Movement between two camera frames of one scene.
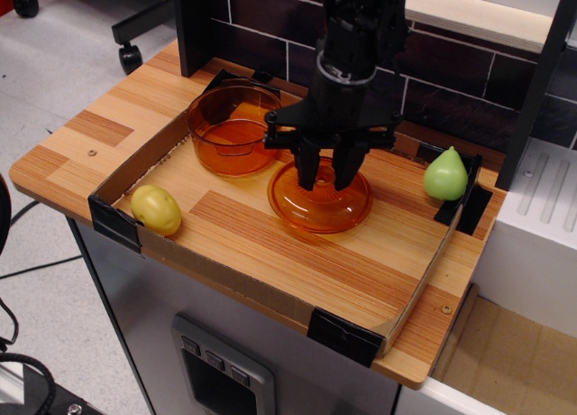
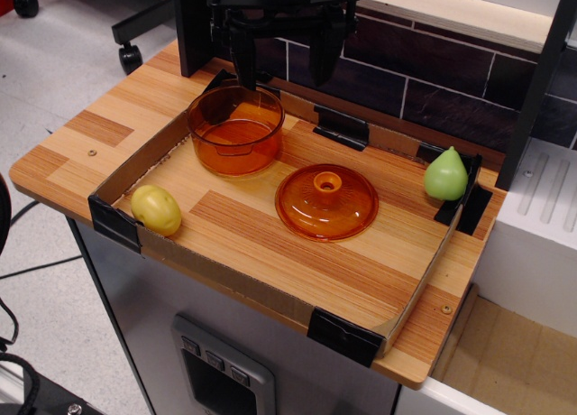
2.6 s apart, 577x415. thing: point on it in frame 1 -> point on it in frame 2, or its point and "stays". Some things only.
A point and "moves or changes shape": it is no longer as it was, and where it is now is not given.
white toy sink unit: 529,263 stays
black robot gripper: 343,112 -> 237,9
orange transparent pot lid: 324,210 moves or changes shape
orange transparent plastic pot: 227,126 stays
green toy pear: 445,178 stays
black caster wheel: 26,3 stays
